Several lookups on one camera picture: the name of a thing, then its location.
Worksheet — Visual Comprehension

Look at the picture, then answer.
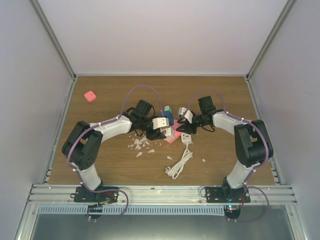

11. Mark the large pink socket block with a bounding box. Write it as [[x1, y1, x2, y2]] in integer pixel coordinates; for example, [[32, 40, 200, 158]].
[[166, 119, 182, 144]]

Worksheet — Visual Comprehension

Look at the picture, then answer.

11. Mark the blue cube socket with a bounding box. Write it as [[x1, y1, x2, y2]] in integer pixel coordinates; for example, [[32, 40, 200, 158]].
[[163, 110, 174, 126]]

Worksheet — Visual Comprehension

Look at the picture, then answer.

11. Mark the mint green plug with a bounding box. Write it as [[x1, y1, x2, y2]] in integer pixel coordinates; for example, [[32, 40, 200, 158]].
[[164, 105, 172, 114]]

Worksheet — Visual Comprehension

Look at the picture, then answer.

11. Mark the small pink plug adapter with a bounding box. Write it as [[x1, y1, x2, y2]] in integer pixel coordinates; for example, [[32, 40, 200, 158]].
[[84, 90, 97, 102]]

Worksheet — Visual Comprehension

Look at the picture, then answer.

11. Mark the white tiger cube socket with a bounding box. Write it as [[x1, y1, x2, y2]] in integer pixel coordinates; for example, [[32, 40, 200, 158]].
[[160, 126, 175, 142]]

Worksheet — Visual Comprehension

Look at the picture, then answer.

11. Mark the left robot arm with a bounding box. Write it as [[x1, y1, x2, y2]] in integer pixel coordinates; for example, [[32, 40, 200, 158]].
[[61, 100, 170, 202]]

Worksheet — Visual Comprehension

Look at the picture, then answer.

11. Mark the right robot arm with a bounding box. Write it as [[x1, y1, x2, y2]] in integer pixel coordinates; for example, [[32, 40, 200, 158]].
[[177, 96, 274, 203]]

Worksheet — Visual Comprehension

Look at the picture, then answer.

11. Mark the white power strip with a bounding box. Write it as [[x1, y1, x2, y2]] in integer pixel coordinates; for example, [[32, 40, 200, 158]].
[[181, 133, 193, 145]]

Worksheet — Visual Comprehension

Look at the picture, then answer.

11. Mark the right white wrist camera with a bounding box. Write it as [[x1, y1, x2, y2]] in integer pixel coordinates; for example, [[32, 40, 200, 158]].
[[178, 107, 194, 124]]

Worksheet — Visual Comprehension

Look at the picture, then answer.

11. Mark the white power strip cable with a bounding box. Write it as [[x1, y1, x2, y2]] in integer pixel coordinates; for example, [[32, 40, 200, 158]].
[[164, 143, 194, 180]]

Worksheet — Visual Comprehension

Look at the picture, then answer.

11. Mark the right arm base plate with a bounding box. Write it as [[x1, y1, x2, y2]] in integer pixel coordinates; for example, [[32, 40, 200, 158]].
[[200, 186, 251, 204]]

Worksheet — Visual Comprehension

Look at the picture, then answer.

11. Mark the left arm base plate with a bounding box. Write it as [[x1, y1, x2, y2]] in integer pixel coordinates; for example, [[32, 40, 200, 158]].
[[70, 185, 119, 204]]

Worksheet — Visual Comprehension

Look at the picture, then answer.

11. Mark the aluminium front rail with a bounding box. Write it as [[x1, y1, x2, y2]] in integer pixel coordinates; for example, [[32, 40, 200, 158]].
[[27, 184, 298, 206]]

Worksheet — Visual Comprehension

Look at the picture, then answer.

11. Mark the grey slotted cable duct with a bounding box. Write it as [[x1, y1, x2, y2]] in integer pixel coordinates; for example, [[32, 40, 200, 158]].
[[38, 204, 225, 216]]

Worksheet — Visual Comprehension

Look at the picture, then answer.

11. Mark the left aluminium frame post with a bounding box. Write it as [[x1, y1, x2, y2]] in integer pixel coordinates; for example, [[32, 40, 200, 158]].
[[28, 0, 77, 82]]

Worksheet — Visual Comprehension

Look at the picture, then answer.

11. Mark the aluminium frame post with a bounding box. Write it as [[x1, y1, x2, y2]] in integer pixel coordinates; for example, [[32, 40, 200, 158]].
[[244, 0, 297, 82], [28, 0, 77, 82]]

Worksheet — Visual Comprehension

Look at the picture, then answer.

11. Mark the right aluminium frame post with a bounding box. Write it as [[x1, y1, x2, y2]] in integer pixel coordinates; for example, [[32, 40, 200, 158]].
[[244, 0, 297, 82]]

